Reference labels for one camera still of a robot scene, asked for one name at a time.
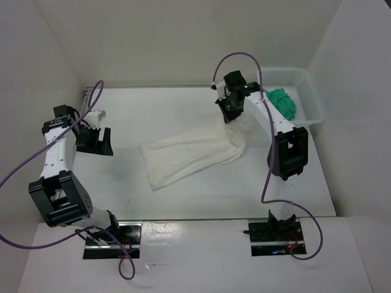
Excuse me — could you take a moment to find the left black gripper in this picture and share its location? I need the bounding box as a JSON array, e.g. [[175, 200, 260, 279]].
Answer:
[[75, 125, 113, 156]]

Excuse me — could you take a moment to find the white tank top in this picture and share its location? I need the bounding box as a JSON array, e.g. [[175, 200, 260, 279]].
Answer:
[[140, 118, 251, 191]]

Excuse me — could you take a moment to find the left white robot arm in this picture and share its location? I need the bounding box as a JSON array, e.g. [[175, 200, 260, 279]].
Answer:
[[29, 105, 122, 244]]

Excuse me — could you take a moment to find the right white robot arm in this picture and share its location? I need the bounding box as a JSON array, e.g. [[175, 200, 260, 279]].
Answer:
[[211, 70, 309, 193]]

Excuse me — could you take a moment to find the green tank top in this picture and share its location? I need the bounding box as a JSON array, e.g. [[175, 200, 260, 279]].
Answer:
[[265, 88, 296, 121]]

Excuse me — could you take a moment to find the white plastic basket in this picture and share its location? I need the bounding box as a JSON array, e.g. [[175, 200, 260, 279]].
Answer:
[[262, 67, 324, 127]]

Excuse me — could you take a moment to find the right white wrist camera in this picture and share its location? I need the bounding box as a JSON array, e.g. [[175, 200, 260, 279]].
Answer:
[[211, 80, 225, 98]]

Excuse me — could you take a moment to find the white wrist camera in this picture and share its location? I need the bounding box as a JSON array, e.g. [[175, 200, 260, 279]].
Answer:
[[211, 80, 225, 98], [83, 110, 106, 129]]

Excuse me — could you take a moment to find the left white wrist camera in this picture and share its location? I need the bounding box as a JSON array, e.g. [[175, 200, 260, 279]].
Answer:
[[83, 110, 106, 129]]

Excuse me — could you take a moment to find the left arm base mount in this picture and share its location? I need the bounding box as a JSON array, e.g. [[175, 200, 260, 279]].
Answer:
[[81, 221, 142, 260]]

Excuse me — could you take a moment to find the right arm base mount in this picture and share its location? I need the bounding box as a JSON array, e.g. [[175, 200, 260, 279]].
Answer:
[[243, 211, 307, 256]]

